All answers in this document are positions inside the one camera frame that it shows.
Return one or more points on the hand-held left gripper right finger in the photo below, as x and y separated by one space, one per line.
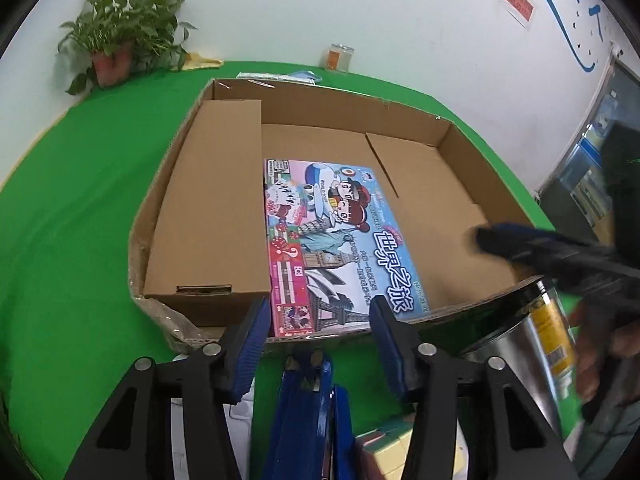
387 350

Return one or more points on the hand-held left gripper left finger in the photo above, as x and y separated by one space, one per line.
248 355

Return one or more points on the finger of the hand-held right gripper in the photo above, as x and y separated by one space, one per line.
575 265

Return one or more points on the blue stapler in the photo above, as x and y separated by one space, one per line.
300 420

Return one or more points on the pastel puzzle cube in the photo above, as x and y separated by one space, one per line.
385 452

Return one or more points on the colourful board game box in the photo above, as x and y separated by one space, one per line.
350 240

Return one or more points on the silver metal tin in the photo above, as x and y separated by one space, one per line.
515 375

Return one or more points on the cardboard box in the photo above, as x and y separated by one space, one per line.
320 105

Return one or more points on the person's right hand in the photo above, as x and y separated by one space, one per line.
625 335

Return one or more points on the glass door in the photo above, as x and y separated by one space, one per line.
585 175

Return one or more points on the blue flat packet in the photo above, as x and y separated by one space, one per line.
300 75

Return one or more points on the yellow cloth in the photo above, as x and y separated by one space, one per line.
202 62

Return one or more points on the orange label glass jar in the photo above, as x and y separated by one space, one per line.
337 57

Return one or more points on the potted green plant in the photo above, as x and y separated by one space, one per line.
125 15

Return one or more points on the blue wall decal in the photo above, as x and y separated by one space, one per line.
585 65

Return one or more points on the red wall sign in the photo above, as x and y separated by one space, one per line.
517 2

